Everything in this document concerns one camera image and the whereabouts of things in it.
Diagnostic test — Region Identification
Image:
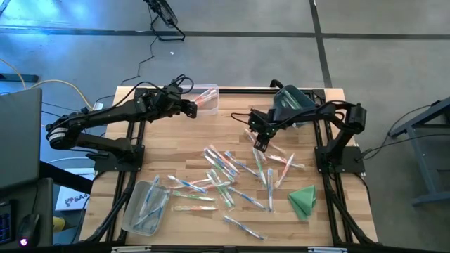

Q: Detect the folded green cloth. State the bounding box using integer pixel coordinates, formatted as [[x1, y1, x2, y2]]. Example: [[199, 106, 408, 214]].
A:
[[287, 185, 318, 222]]

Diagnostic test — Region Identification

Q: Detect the black floor bar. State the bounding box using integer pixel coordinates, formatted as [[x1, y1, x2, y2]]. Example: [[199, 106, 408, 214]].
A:
[[0, 73, 39, 84]]

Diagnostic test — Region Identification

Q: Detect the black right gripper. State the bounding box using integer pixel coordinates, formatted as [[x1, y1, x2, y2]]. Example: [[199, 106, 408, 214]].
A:
[[247, 108, 279, 153]]

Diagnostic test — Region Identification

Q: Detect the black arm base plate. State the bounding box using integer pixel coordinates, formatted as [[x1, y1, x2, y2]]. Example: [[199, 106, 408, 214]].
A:
[[86, 143, 146, 173], [314, 145, 366, 174]]

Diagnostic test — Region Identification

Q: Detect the white printed cardboard box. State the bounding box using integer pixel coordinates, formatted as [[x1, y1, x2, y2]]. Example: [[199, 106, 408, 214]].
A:
[[55, 167, 96, 212]]

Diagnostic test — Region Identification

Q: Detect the small yellow object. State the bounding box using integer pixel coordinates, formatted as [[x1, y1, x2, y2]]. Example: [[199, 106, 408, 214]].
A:
[[52, 216, 66, 233]]

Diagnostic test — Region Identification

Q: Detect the blue-grey metal table frame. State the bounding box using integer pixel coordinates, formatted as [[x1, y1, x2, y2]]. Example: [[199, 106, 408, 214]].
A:
[[388, 95, 450, 207]]

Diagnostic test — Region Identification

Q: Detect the dark desk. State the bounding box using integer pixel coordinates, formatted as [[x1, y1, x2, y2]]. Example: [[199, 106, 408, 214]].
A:
[[0, 177, 54, 249]]

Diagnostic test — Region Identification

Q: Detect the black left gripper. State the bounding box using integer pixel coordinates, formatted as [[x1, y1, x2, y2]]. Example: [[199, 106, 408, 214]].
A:
[[153, 86, 198, 119]]

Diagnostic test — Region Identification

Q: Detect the black computer mouse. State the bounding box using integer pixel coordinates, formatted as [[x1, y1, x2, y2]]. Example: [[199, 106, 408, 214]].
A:
[[17, 213, 41, 248]]

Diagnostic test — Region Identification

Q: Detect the green toothbrush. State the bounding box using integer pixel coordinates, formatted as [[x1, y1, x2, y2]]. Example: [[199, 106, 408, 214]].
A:
[[210, 169, 236, 206], [252, 147, 267, 188], [172, 190, 217, 202], [281, 89, 298, 106], [205, 171, 233, 208], [204, 155, 235, 183]]

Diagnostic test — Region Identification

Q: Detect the black keyboard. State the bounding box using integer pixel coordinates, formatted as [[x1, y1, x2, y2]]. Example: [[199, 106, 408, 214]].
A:
[[0, 200, 15, 246]]

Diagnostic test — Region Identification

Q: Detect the dark grey monitor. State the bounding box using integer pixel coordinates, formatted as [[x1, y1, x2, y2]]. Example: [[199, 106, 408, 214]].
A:
[[0, 87, 43, 193]]

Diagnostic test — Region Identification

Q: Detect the black desk beam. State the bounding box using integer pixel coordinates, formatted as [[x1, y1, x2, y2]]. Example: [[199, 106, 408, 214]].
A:
[[38, 160, 94, 195]]

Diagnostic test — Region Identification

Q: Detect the clear plastic bin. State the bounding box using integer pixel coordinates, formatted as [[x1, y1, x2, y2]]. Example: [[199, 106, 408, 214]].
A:
[[178, 83, 220, 117]]

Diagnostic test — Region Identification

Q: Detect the grey translucent tray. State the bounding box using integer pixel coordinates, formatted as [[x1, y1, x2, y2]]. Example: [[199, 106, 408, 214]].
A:
[[120, 180, 172, 237]]

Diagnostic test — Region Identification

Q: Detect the black floor fan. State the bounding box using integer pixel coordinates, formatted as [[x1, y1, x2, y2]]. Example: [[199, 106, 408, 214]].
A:
[[142, 0, 186, 42]]

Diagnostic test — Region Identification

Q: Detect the dark teal plastic bin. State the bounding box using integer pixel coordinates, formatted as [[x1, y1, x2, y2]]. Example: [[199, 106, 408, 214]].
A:
[[272, 84, 317, 128]]

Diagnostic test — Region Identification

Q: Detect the yellow floor cable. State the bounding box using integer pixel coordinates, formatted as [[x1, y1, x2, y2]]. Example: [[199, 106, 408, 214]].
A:
[[0, 58, 96, 130]]

